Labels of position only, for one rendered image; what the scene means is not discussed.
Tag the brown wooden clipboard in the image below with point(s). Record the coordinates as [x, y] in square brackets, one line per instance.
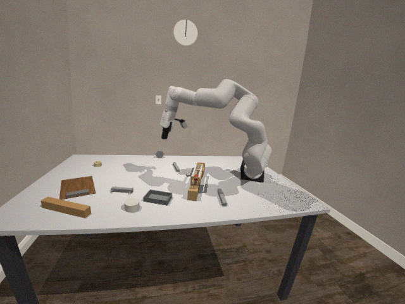
[71, 188]

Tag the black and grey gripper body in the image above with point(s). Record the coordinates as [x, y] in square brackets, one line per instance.
[167, 117]

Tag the wooden batten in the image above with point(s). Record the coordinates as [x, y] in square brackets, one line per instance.
[67, 207]

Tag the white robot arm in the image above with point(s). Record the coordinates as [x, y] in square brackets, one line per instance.
[256, 151]

